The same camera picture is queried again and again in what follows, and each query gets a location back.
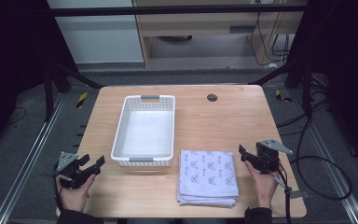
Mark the person's left hand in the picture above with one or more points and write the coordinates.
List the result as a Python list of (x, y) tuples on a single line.
[(74, 194)]

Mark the light wooden desk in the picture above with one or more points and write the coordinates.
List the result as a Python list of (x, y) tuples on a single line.
[(205, 29)]

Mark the black horizontal frame bar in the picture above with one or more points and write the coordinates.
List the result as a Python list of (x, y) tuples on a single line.
[(167, 10)]

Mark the aluminium floor rail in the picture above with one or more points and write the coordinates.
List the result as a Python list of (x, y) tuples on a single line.
[(332, 161), (28, 158)]

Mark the black metal stand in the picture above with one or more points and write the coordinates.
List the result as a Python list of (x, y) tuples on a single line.
[(48, 93), (306, 93)]

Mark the lavender patterned cloth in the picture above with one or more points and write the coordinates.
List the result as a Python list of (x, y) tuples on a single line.
[(209, 175)]

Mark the yellow black striped tape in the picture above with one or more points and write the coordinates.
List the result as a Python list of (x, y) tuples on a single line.
[(81, 100), (282, 97)]

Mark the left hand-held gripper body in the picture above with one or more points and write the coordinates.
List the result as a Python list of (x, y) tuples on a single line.
[(70, 172)]

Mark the black curtain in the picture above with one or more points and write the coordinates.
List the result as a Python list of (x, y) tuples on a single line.
[(12, 46), (341, 62)]

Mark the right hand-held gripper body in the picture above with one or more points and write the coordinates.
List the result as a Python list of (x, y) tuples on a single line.
[(268, 157)]

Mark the white cabinet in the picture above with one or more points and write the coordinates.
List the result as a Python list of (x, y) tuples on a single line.
[(99, 37)]

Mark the person's right hand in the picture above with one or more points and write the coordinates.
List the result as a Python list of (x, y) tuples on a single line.
[(264, 186)]

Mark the white plastic basket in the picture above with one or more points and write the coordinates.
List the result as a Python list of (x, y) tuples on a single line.
[(146, 133)]

